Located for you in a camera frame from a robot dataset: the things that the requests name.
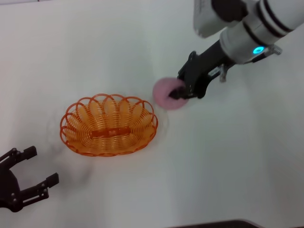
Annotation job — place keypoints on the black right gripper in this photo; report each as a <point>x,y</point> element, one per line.
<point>204,66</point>

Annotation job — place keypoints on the dark curved edge panel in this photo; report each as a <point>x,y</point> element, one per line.
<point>213,224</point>

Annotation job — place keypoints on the pink plush peach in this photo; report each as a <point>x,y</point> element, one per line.
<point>161,95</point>

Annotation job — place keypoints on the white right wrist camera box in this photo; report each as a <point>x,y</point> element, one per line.
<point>206,19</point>

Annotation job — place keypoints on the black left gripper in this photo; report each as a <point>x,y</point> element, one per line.
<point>8,190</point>

